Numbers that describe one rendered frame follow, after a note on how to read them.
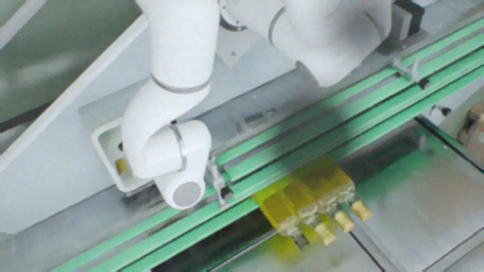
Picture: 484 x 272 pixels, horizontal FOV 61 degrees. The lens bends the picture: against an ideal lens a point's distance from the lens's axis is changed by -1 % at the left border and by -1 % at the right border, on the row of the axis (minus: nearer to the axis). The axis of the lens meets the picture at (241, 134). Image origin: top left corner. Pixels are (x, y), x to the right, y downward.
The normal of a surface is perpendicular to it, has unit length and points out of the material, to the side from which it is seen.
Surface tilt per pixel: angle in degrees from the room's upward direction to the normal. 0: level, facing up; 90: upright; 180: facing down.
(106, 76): 0
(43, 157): 0
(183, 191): 17
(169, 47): 49
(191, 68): 12
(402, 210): 91
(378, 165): 89
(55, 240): 90
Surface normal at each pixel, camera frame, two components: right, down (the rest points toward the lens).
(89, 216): -0.10, -0.65
